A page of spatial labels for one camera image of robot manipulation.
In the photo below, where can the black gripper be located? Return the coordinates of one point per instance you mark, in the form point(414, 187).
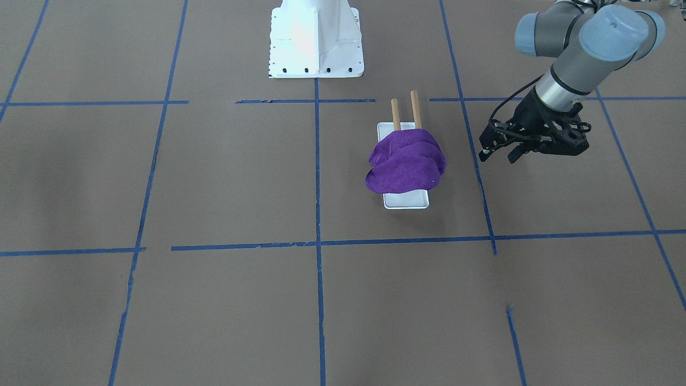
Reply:
point(528, 113)

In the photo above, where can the purple towel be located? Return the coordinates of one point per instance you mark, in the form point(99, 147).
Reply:
point(405, 160)

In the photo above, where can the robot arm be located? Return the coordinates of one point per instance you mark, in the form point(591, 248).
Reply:
point(588, 41)

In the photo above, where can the white rack base tray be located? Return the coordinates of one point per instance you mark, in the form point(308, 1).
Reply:
point(410, 200)

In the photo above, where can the wooden rack rod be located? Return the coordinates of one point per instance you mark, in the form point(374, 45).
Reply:
point(416, 109)
point(396, 117)

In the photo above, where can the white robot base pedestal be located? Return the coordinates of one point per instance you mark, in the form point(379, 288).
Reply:
point(315, 39)

